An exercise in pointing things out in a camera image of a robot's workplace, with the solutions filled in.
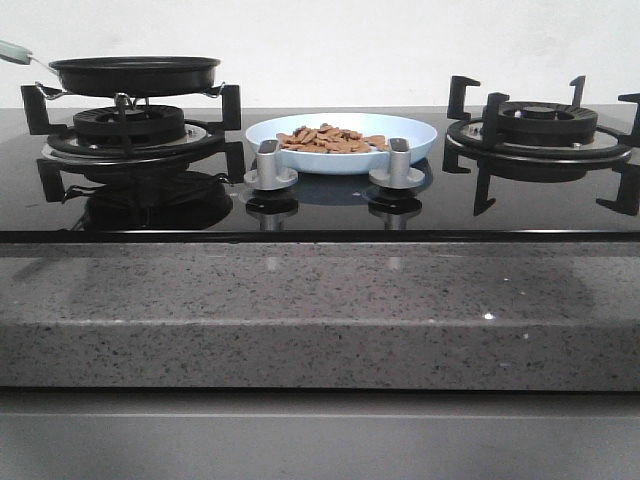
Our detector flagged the black glass cooktop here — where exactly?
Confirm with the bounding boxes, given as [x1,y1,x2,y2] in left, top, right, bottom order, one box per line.
[1,109,639,243]

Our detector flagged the light blue plate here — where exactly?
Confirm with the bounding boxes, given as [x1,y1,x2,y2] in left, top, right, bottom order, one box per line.
[245,112,438,175]

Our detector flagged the brown meat slices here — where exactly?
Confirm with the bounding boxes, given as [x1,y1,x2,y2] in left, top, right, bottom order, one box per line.
[276,123,388,154]

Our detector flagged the black frying pan green handle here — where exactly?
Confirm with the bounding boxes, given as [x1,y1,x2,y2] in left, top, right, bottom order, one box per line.
[0,39,222,96]

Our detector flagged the black gas burner with grate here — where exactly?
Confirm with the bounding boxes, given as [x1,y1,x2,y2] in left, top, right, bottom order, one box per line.
[442,75,639,215]
[21,83,241,167]

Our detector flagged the silver stove knob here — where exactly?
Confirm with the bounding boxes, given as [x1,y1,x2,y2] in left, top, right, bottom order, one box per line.
[244,139,298,191]
[368,138,426,190]

